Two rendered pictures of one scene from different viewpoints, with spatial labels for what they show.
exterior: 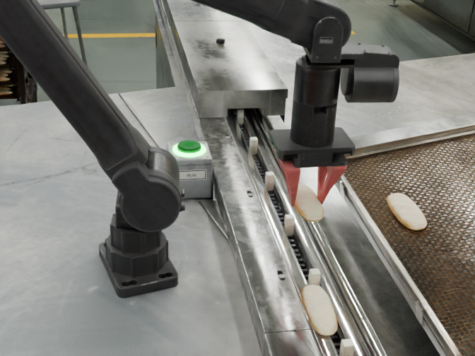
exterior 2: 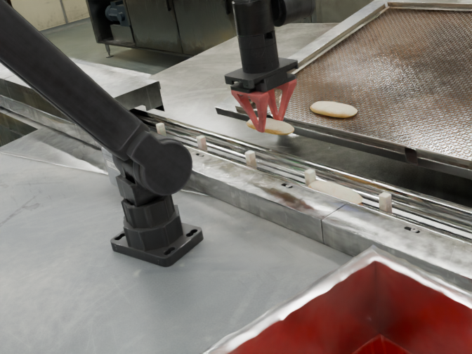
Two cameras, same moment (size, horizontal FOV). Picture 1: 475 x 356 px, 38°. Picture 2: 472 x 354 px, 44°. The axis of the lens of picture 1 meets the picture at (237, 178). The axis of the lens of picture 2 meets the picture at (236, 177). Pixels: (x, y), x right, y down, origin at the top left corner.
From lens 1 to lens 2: 0.37 m
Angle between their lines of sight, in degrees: 23
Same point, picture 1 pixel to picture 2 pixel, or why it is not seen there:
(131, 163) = (140, 134)
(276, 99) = (152, 93)
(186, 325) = (242, 256)
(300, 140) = (259, 69)
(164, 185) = (175, 143)
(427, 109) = not seen: hidden behind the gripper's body
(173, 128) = (71, 152)
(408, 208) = (335, 105)
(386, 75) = not seen: outside the picture
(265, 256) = (260, 181)
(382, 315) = not seen: hidden behind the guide
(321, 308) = (338, 189)
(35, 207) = (12, 249)
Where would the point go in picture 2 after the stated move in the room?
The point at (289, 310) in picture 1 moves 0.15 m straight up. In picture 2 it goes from (319, 200) to (308, 100)
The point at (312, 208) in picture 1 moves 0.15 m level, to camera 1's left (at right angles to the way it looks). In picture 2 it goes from (282, 125) to (197, 156)
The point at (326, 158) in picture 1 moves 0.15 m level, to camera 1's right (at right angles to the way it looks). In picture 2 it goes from (282, 76) to (359, 50)
